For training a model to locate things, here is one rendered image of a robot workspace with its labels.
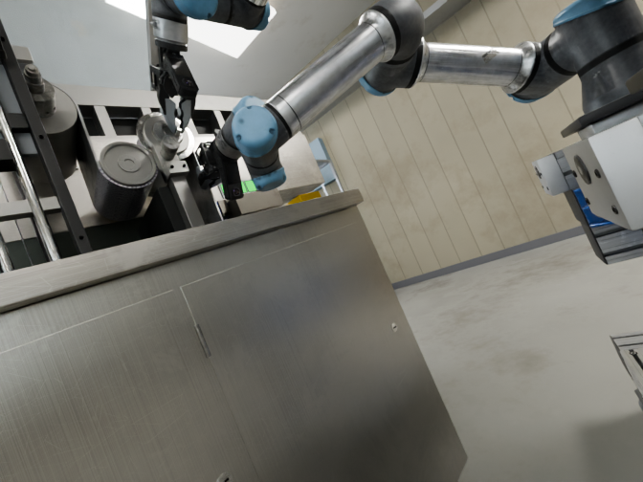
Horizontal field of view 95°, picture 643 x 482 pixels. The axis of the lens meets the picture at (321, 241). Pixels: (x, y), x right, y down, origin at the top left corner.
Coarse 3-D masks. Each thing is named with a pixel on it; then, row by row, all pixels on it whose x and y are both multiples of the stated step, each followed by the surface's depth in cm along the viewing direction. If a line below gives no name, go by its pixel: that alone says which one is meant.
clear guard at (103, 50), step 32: (0, 0) 84; (32, 0) 87; (64, 0) 92; (96, 0) 96; (128, 0) 102; (32, 32) 91; (64, 32) 96; (96, 32) 101; (128, 32) 106; (64, 64) 100; (96, 64) 105; (128, 64) 112
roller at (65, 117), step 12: (60, 96) 70; (60, 108) 69; (72, 108) 71; (48, 120) 67; (60, 120) 68; (72, 120) 70; (48, 132) 66; (60, 132) 68; (72, 132) 72; (60, 144) 72; (72, 144) 76; (36, 156) 72; (60, 156) 76; (72, 156) 80; (36, 168) 77; (60, 168) 80; (72, 168) 85; (36, 180) 82; (48, 180) 82
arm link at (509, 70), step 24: (432, 48) 69; (456, 48) 70; (480, 48) 70; (504, 48) 72; (528, 48) 71; (384, 72) 68; (408, 72) 69; (432, 72) 71; (456, 72) 71; (480, 72) 71; (504, 72) 72; (528, 72) 71; (552, 72) 70; (528, 96) 78
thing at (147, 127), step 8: (152, 120) 81; (176, 120) 85; (144, 128) 79; (144, 136) 79; (152, 136) 79; (184, 136) 85; (152, 144) 79; (184, 144) 84; (160, 176) 92; (160, 184) 96
